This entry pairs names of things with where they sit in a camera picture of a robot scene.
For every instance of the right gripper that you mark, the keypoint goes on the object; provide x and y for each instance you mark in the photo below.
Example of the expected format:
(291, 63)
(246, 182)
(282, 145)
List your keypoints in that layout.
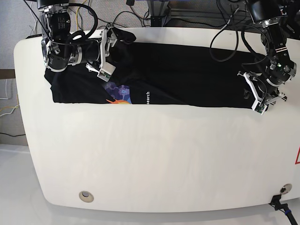
(95, 51)

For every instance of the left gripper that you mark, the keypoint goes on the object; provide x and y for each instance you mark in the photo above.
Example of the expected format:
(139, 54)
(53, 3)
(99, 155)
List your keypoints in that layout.
(261, 89)

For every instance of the black T-shirt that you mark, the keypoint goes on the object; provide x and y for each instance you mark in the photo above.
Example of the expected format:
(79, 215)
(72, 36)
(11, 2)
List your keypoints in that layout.
(159, 74)

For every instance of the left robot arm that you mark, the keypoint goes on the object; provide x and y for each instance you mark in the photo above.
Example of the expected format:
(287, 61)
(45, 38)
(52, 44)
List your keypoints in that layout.
(277, 21)

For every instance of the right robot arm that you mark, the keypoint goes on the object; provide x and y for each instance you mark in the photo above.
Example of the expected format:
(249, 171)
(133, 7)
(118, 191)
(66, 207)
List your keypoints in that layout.
(61, 48)

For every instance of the black bar at table edge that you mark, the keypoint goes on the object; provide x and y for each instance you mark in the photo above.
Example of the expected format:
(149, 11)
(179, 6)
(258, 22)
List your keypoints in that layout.
(34, 36)

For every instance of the red warning triangle sticker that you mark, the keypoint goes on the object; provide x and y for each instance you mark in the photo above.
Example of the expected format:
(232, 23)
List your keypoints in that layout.
(297, 161)

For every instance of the right table grommet hole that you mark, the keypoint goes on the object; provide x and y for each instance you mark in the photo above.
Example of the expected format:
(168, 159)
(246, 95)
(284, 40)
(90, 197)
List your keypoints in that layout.
(286, 189)

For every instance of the table grommet hole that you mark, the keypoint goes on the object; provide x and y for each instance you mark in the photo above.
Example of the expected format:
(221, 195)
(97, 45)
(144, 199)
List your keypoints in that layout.
(86, 196)
(286, 189)

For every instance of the left table grommet hole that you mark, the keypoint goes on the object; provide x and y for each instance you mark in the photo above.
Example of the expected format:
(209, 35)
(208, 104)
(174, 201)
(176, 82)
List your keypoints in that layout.
(86, 196)

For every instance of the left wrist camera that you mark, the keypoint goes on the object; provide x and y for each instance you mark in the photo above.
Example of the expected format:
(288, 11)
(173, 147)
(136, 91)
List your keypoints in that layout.
(259, 107)

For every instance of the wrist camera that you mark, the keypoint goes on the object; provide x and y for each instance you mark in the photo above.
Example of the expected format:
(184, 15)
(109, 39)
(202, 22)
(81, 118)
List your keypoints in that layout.
(259, 107)
(105, 72)

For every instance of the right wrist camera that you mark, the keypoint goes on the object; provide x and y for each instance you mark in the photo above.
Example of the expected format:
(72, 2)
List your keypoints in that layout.
(105, 72)

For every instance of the aluminium frame post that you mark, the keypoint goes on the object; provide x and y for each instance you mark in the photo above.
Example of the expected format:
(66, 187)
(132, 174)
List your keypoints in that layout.
(159, 12)

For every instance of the black clamp with cable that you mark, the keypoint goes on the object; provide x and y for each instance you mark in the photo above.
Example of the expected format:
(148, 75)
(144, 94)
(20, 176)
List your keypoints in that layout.
(283, 207)

